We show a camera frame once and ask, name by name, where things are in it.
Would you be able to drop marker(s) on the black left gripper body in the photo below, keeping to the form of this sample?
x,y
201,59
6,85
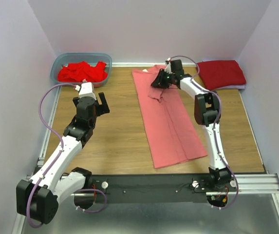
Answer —
x,y
101,108

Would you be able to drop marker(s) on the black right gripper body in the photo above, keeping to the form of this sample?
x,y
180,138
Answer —
x,y
164,79

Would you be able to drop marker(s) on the pink t-shirt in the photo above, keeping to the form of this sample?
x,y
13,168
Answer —
x,y
171,135

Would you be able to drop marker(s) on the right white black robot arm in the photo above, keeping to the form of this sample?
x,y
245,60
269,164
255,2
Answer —
x,y
207,113

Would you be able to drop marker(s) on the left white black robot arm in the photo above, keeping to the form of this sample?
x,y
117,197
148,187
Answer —
x,y
39,197

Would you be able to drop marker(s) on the bright red crumpled t-shirts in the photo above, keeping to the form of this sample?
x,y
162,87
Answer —
x,y
83,72

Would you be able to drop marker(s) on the dark red folded t-shirt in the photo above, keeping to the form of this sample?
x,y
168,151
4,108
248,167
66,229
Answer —
x,y
220,74

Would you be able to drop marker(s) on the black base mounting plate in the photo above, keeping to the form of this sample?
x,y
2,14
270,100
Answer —
x,y
156,188

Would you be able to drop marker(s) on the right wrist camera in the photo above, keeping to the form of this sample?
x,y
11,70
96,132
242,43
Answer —
x,y
168,66

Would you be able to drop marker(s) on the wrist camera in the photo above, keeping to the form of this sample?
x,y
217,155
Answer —
x,y
85,90
168,66

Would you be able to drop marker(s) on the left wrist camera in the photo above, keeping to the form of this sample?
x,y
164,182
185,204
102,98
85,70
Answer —
x,y
85,90

